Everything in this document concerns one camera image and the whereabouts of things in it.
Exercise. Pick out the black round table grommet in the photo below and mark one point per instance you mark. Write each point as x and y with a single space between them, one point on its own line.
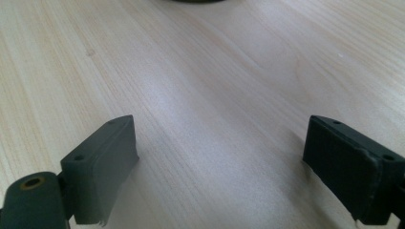
194 1

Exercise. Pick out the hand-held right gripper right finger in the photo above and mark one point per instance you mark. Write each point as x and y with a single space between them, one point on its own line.
347 171

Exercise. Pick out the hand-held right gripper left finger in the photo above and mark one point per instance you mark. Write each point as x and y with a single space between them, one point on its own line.
102 171

